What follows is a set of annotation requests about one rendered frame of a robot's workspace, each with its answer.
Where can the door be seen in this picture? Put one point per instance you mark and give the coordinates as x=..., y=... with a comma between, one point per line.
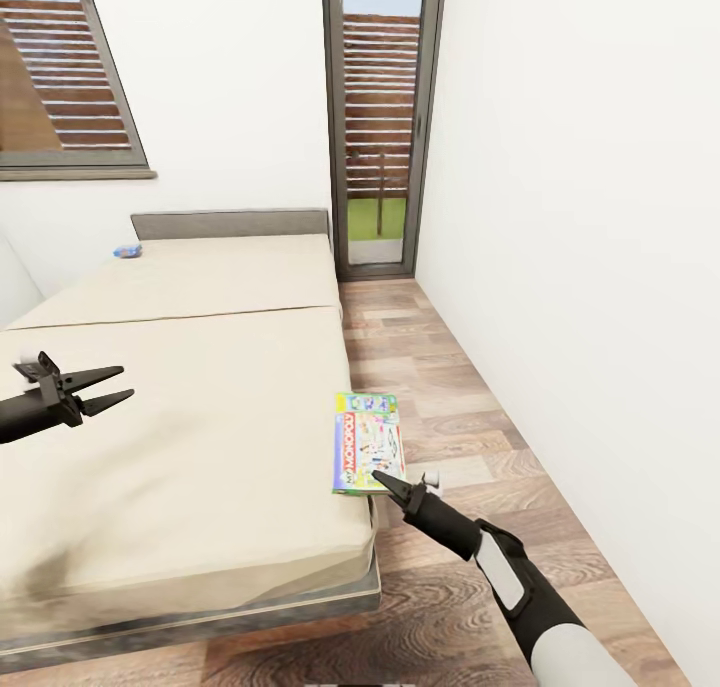
x=381, y=60

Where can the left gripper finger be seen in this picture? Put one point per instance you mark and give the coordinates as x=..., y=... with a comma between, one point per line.
x=69, y=383
x=97, y=405

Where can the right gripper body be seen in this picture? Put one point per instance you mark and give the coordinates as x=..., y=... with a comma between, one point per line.
x=431, y=515

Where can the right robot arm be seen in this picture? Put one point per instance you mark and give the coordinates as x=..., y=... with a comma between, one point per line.
x=555, y=642

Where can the bed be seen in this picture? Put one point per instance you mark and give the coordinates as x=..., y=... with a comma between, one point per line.
x=201, y=506

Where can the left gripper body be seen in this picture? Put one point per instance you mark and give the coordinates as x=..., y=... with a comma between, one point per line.
x=36, y=411

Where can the fixed window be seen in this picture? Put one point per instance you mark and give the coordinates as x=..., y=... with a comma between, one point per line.
x=64, y=113

